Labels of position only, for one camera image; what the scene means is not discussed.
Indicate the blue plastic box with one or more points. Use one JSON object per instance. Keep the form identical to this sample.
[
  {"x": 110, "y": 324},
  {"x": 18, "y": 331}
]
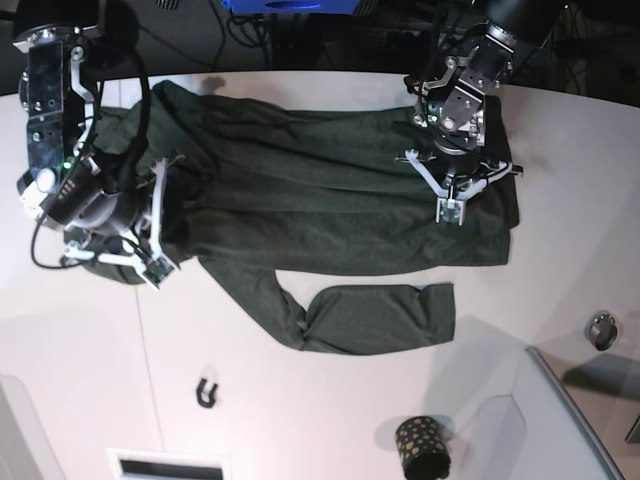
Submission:
[{"x": 250, "y": 7}]

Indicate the white rectangular table slot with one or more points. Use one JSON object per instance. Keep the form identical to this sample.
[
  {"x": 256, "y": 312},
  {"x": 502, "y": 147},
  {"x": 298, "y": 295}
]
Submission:
[{"x": 133, "y": 464}]

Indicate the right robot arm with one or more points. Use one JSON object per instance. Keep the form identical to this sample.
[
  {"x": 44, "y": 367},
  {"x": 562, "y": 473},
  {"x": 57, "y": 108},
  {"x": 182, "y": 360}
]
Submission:
[{"x": 61, "y": 90}]

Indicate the small black plastic clip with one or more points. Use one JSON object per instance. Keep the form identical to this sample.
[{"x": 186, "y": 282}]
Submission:
[{"x": 206, "y": 393}]

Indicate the dark green t-shirt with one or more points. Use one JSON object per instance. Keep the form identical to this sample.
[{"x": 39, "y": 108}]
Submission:
[{"x": 257, "y": 189}]

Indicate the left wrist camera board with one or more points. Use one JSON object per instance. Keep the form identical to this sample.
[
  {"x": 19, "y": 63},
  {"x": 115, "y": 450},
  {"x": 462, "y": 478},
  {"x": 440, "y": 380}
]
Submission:
[{"x": 450, "y": 211}]

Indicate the round metal table grommet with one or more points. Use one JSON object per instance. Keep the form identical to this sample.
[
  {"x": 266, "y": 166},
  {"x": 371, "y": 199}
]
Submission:
[{"x": 602, "y": 330}]

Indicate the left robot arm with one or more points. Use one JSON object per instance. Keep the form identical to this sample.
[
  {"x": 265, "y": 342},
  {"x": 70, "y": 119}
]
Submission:
[{"x": 452, "y": 96}]

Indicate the black round stool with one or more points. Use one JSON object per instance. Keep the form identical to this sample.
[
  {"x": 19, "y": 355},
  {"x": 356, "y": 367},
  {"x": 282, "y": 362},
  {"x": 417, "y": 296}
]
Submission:
[{"x": 119, "y": 33}]

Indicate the black cup with gold dots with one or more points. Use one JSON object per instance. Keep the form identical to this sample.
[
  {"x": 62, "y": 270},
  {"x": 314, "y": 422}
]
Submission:
[{"x": 423, "y": 452}]

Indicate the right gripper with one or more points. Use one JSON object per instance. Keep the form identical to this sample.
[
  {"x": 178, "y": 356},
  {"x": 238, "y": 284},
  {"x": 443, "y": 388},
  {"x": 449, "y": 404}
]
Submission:
[{"x": 122, "y": 229}]

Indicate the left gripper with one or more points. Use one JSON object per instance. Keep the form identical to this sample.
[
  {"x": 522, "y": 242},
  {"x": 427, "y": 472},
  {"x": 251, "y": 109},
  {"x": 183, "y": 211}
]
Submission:
[{"x": 457, "y": 177}]

